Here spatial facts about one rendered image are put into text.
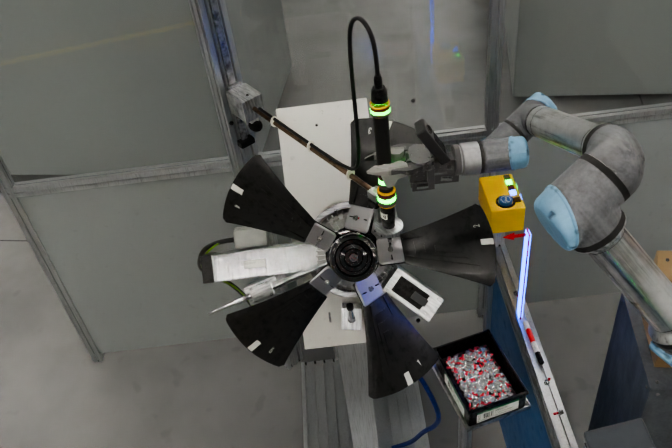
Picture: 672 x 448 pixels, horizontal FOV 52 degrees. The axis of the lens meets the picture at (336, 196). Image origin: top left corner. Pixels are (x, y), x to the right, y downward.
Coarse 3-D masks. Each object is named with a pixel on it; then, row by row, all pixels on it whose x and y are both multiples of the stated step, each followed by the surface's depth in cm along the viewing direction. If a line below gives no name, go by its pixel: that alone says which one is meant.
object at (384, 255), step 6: (378, 240) 179; (384, 240) 179; (396, 240) 178; (378, 246) 177; (384, 246) 177; (396, 246) 176; (378, 252) 175; (384, 252) 175; (390, 252) 175; (396, 252) 175; (402, 252) 175; (384, 258) 174; (390, 258) 174; (396, 258) 173; (402, 258) 173; (384, 264) 172
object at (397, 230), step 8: (368, 192) 167; (368, 200) 168; (376, 200) 167; (376, 208) 167; (376, 216) 170; (376, 224) 171; (400, 224) 170; (376, 232) 170; (384, 232) 168; (392, 232) 168; (400, 232) 169
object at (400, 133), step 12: (360, 120) 181; (372, 120) 178; (360, 132) 180; (396, 132) 174; (408, 132) 173; (360, 144) 180; (372, 144) 177; (396, 144) 173; (360, 156) 179; (360, 168) 178; (372, 180) 174; (360, 192) 176; (360, 204) 175
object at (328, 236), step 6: (312, 228) 174; (318, 228) 174; (324, 228) 173; (312, 234) 176; (318, 234) 175; (324, 234) 174; (330, 234) 173; (306, 240) 179; (312, 240) 178; (324, 240) 176; (330, 240) 175; (318, 246) 179; (324, 246) 178
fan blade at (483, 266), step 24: (456, 216) 180; (480, 216) 178; (408, 240) 177; (432, 240) 176; (456, 240) 175; (480, 240) 174; (408, 264) 172; (432, 264) 171; (456, 264) 171; (480, 264) 171
